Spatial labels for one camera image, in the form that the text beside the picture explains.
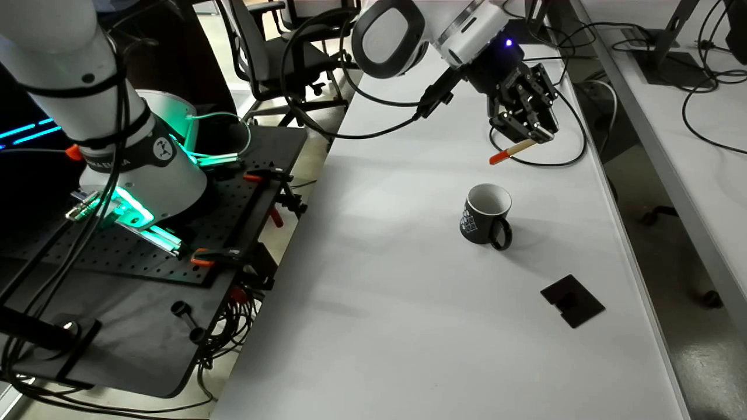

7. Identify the black mounting breadboard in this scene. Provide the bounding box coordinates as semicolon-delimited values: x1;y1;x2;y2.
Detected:
4;127;306;396

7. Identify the white cable at robot base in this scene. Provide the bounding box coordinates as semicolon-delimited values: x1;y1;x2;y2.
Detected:
183;109;257;171

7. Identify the black square patch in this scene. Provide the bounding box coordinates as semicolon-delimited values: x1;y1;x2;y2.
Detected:
541;276;604;330

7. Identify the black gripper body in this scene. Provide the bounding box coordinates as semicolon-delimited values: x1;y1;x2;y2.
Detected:
466;43;555;118

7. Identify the orange and beige pen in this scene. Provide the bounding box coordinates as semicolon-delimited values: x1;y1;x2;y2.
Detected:
489;140;538;165

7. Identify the black cable on table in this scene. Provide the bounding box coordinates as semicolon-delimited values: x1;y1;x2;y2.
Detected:
487;79;592;171

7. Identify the monitor stand with base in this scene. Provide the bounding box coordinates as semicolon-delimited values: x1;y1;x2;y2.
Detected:
624;0;747;86

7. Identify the black mug white inside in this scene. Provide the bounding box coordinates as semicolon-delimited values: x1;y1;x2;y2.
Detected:
461;185;513;251

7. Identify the black cable on far desk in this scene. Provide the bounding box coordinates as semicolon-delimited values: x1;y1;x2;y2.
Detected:
679;67;747;158

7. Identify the black office chair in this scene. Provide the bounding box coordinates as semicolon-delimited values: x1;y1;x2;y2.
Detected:
215;0;345;127

